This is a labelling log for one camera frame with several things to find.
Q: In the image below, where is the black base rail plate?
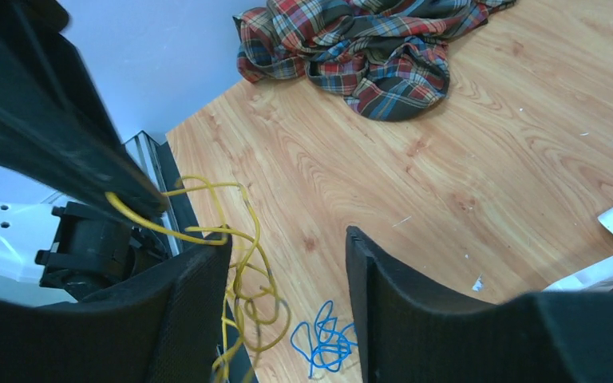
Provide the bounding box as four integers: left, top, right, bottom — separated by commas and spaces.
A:
125, 132, 258, 382

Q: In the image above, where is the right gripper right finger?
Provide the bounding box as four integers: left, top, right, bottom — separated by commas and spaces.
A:
346, 226, 613, 382

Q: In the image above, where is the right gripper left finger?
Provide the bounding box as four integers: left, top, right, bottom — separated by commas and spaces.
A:
0, 244, 231, 382

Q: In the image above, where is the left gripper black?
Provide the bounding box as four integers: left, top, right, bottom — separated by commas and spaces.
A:
0, 1, 172, 291

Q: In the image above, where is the plaid flannel shirt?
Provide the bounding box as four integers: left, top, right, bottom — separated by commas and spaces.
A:
234, 0, 512, 121

